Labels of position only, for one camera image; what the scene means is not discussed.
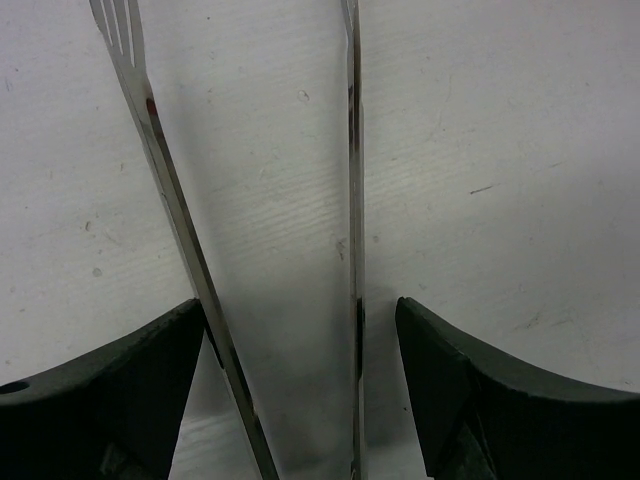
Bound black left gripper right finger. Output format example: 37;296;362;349
395;297;639;479

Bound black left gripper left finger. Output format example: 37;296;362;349
1;299;204;479

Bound silver metal tongs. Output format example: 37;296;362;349
90;1;368;479

